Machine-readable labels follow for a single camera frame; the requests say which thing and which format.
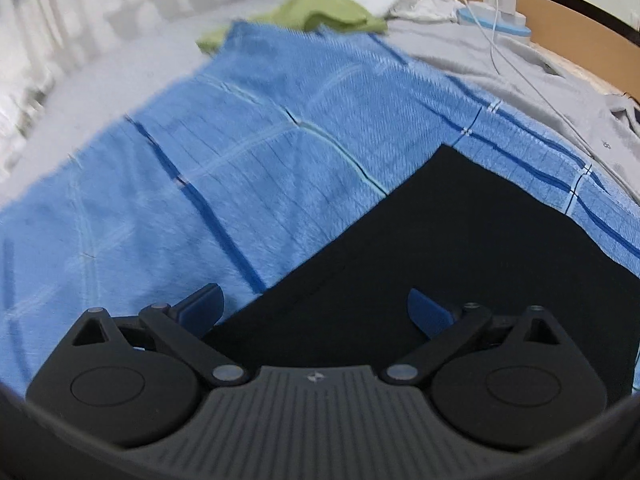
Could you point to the blue checked blanket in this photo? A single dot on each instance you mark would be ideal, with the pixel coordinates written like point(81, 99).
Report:
point(240, 172)

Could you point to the grey bed sheet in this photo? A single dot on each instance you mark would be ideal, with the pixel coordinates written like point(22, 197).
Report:
point(41, 121)

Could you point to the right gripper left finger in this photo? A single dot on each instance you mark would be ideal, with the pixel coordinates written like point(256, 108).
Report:
point(133, 380)

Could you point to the green cloth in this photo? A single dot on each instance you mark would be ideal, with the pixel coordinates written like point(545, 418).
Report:
point(343, 16)

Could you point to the blue white power strip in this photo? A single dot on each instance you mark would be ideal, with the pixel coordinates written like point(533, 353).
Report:
point(503, 23)

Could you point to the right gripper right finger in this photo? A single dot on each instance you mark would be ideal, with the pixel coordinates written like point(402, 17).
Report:
point(509, 382)

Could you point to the white sheer curtain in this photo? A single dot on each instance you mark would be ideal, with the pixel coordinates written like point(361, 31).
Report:
point(43, 40)

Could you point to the black pants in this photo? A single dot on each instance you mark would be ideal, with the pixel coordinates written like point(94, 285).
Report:
point(458, 233)

